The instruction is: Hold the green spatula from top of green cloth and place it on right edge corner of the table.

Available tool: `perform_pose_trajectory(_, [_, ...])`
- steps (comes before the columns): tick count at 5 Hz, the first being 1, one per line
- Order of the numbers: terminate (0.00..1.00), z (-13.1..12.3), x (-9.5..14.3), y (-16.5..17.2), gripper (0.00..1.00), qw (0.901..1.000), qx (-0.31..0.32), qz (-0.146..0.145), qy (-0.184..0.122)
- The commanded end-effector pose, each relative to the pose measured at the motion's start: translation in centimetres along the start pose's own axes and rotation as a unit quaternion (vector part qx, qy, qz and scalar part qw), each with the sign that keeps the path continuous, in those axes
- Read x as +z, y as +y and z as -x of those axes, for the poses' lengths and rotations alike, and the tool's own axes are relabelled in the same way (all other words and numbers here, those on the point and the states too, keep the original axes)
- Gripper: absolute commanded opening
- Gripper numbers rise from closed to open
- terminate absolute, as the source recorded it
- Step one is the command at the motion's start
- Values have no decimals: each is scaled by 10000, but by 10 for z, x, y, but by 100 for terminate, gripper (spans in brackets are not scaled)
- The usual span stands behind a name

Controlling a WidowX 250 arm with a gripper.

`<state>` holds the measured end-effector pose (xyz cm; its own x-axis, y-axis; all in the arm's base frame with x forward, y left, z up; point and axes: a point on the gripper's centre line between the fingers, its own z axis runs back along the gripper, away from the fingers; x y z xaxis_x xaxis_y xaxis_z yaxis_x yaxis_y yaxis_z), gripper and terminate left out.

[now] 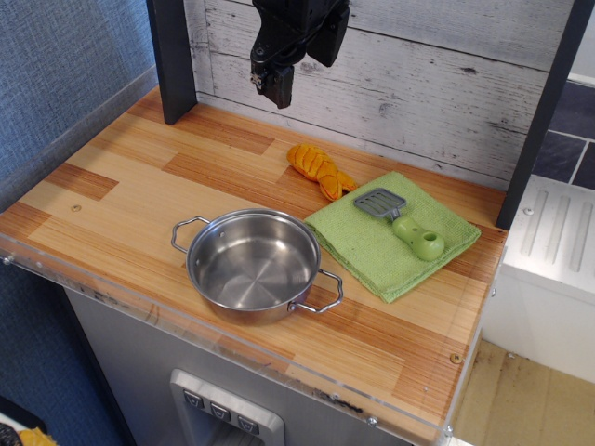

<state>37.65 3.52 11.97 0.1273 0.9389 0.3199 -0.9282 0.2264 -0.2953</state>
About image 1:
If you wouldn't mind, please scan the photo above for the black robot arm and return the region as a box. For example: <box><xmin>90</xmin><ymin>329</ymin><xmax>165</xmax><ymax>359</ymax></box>
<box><xmin>250</xmin><ymin>0</ymin><xmax>350</xmax><ymax>109</ymax></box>

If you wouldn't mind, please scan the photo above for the dark grey post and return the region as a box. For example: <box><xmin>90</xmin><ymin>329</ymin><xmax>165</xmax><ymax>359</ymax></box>
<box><xmin>496</xmin><ymin>0</ymin><xmax>594</xmax><ymax>230</ymax></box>
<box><xmin>146</xmin><ymin>0</ymin><xmax>197</xmax><ymax>125</ymax></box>

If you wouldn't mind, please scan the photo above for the dark grey left post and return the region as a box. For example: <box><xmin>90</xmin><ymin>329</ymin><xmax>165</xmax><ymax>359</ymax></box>
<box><xmin>146</xmin><ymin>0</ymin><xmax>197</xmax><ymax>125</ymax></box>

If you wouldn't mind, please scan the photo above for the orange plush croissant toy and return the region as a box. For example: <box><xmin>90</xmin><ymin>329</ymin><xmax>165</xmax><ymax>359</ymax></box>
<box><xmin>286</xmin><ymin>143</ymin><xmax>358</xmax><ymax>202</ymax></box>

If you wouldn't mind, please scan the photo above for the silver dispenser button panel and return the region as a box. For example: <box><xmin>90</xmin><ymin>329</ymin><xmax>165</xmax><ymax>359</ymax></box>
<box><xmin>170</xmin><ymin>369</ymin><xmax>285</xmax><ymax>445</ymax></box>

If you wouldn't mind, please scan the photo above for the dark grey right post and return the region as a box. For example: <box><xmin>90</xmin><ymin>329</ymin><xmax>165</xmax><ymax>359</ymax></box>
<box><xmin>496</xmin><ymin>0</ymin><xmax>594</xmax><ymax>230</ymax></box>

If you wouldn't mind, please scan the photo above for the white ribbed appliance top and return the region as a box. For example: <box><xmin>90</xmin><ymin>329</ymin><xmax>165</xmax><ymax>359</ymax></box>
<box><xmin>504</xmin><ymin>176</ymin><xmax>594</xmax><ymax>294</ymax></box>

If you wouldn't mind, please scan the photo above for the silver steel pot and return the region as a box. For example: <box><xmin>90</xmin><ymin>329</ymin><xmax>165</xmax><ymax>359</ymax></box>
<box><xmin>171</xmin><ymin>208</ymin><xmax>344</xmax><ymax>325</ymax></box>

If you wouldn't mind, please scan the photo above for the green spatula with grey blade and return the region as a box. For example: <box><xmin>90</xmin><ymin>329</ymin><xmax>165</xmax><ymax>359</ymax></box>
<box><xmin>353</xmin><ymin>188</ymin><xmax>445</xmax><ymax>261</ymax></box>

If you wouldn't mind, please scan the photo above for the yellow black object bottom left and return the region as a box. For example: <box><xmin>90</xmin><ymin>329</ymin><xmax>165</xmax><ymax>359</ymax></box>
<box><xmin>17</xmin><ymin>428</ymin><xmax>58</xmax><ymax>446</ymax></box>

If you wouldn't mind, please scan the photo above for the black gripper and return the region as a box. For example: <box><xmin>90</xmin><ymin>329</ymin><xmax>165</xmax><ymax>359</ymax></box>
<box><xmin>250</xmin><ymin>4</ymin><xmax>350</xmax><ymax>109</ymax></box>

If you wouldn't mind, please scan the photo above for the green folded cloth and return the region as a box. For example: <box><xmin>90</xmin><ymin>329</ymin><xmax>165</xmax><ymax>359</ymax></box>
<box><xmin>305</xmin><ymin>172</ymin><xmax>481</xmax><ymax>303</ymax></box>

